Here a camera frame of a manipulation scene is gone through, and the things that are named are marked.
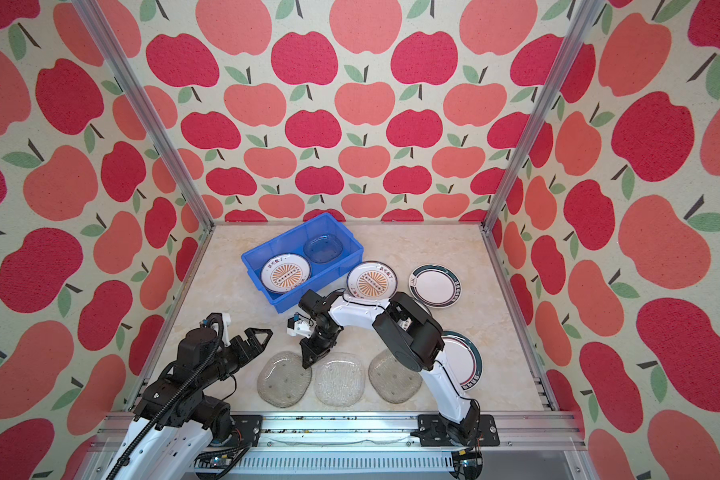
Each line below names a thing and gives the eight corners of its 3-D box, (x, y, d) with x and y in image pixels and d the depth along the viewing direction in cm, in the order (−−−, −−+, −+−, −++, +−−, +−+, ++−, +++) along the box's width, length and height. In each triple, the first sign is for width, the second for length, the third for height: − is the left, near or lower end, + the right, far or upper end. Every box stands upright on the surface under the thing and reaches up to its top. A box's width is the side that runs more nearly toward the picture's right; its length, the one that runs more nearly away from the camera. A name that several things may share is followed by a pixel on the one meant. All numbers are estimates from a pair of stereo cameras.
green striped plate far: (412, 308, 99) (413, 305, 97) (407, 268, 110) (408, 264, 108) (464, 308, 99) (466, 305, 97) (454, 268, 110) (455, 264, 108)
